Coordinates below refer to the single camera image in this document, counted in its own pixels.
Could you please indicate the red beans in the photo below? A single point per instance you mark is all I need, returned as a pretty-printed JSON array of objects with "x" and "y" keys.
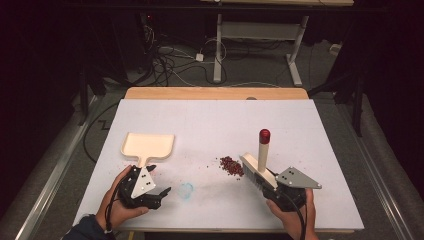
[{"x": 230, "y": 165}]

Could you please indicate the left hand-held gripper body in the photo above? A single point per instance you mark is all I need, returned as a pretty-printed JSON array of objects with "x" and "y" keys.
[{"x": 143, "y": 183}]

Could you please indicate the black metal stand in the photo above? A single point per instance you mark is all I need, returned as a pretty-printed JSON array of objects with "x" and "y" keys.
[
  {"x": 83, "y": 100},
  {"x": 357, "y": 106}
]

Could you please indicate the person's right hand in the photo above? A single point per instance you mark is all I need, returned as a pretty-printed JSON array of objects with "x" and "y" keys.
[{"x": 296, "y": 223}]

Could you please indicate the cream plastic dustpan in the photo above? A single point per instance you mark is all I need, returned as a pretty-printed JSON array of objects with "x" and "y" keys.
[{"x": 148, "y": 145}]

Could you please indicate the cream brush with red tip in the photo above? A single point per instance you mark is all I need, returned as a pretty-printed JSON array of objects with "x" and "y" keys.
[{"x": 263, "y": 156}]

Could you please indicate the white power adapter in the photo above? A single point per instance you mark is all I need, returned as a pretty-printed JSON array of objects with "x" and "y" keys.
[{"x": 199, "y": 57}]

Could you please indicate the person's left hand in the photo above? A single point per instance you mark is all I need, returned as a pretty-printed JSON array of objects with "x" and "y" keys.
[{"x": 111, "y": 210}]

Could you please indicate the white table cover sheet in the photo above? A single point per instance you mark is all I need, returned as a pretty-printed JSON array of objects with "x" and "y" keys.
[{"x": 216, "y": 123}]

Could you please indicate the wooden table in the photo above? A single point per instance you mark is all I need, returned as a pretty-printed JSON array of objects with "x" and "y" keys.
[{"x": 216, "y": 93}]

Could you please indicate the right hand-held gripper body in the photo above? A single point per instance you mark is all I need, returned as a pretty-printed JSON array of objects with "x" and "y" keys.
[{"x": 295, "y": 180}]

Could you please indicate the white metal desk frame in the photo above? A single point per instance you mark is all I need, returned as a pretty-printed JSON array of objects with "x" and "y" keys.
[{"x": 260, "y": 30}]

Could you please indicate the aluminium floor rail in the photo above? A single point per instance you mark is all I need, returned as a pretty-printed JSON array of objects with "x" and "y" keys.
[
  {"x": 56, "y": 180},
  {"x": 376, "y": 180}
]

